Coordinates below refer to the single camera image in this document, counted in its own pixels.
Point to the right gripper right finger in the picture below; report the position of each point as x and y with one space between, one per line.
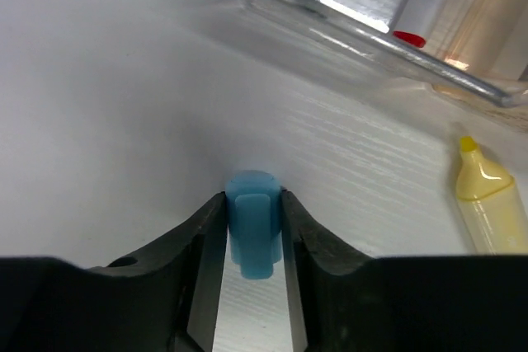
341 299

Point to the blue highlighter cap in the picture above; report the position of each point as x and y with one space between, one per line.
254 220

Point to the clear plastic container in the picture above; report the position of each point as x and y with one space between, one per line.
332 25

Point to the red capped white pen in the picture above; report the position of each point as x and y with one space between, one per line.
416 20

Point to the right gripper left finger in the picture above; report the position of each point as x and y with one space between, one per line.
162 297

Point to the yellow highlighter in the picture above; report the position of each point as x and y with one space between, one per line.
490 203

